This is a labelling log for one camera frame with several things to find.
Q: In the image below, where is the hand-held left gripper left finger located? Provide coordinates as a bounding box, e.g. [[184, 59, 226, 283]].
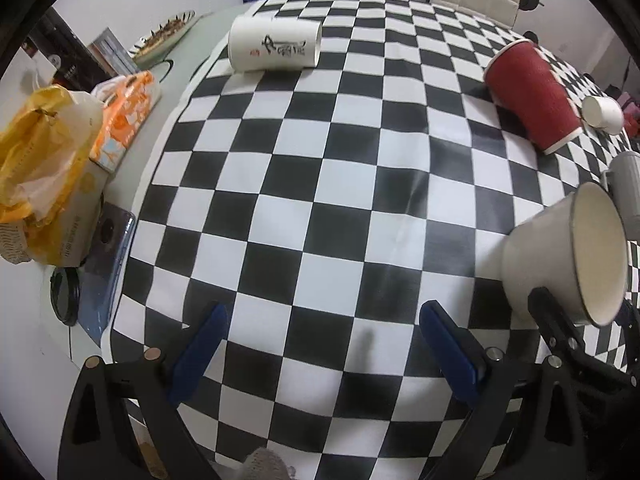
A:
[[56, 301, 229, 480]]

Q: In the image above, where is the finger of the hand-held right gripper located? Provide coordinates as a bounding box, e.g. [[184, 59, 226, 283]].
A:
[[616, 301, 640, 343], [528, 287, 587, 361]]

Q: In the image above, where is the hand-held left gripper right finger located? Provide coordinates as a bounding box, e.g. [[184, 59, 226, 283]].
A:
[[419, 301, 587, 480]]

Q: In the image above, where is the cream enamel cup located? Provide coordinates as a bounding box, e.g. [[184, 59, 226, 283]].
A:
[[501, 181, 630, 327]]

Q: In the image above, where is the small white cup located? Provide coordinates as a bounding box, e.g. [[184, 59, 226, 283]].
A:
[[581, 94, 626, 135]]

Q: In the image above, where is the red paper cup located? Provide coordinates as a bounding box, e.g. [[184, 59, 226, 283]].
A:
[[483, 39, 584, 156]]

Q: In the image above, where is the white printed paper cup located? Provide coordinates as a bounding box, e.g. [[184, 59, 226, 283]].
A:
[[228, 15, 323, 73]]

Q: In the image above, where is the blue phone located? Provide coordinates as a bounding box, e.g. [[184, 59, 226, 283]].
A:
[[75, 202, 137, 347]]

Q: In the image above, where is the grey mug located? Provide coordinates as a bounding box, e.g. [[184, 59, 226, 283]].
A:
[[600, 151, 640, 241]]

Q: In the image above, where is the black round lid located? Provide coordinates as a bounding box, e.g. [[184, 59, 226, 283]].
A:
[[50, 266, 81, 326]]

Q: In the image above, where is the beige cardboard box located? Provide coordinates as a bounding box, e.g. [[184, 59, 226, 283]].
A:
[[30, 160, 112, 267]]

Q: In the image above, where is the black and white checkered cloth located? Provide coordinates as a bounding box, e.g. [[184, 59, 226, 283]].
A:
[[100, 0, 640, 480]]

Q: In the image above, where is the pink object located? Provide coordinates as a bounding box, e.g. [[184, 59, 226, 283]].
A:
[[606, 86, 640, 137]]

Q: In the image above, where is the orange tissue pack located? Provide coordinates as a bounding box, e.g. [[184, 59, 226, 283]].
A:
[[89, 71, 163, 171]]

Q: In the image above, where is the yellow plastic bag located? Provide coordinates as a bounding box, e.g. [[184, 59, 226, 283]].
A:
[[0, 85, 106, 263]]

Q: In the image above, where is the grey book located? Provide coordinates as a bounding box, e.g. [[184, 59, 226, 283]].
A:
[[87, 27, 139, 76]]

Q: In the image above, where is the plate with food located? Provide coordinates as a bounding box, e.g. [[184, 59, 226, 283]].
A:
[[128, 9, 197, 64]]

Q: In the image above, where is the black box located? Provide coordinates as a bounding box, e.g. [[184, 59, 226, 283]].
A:
[[22, 7, 118, 93]]

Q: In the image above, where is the black cable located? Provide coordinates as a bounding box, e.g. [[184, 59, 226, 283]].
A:
[[149, 58, 176, 84]]

